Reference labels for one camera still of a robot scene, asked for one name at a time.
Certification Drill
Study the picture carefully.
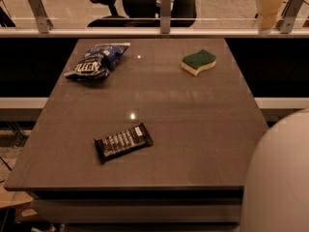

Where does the grey metal bracket middle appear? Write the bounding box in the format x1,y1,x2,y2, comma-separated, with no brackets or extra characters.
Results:
160,0,171,34

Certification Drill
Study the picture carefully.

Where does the black office chair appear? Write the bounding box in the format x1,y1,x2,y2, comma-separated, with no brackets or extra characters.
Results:
88,0,197,27

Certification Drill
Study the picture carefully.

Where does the grey metal bracket left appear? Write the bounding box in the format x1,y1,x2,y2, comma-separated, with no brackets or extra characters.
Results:
28,0,53,34

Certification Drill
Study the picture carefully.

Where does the brown table with drawers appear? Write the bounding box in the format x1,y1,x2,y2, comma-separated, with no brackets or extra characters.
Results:
5,39,267,225

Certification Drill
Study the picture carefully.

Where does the black chocolate bar wrapper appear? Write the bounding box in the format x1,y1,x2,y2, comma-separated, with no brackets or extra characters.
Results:
94,123,154,162

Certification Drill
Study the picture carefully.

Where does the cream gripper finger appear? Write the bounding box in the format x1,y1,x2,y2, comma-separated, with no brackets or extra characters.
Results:
256,0,284,36

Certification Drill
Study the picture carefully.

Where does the green and yellow sponge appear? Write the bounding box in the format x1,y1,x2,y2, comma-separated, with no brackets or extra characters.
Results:
181,49,216,76

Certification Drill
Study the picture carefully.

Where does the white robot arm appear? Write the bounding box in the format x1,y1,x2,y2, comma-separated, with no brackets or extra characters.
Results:
239,109,309,232

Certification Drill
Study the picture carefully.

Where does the blue chips bag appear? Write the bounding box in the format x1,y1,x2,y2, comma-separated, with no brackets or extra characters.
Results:
64,43,130,80

